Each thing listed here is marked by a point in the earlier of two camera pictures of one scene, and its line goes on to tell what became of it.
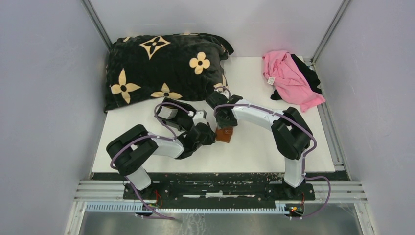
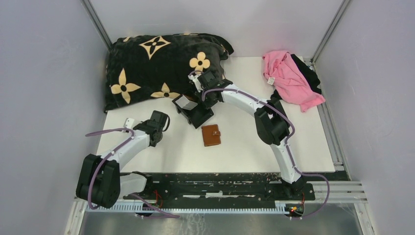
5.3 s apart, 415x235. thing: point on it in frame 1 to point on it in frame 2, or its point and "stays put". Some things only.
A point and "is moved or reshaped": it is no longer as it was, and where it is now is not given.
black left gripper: x=212 y=138 to x=143 y=123
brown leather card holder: x=223 y=134 is moved or reshaped
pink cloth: x=291 y=82 stays put
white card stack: x=167 y=112 to x=184 y=103
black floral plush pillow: x=186 y=66 stays put
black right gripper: x=221 y=124 to x=208 y=105
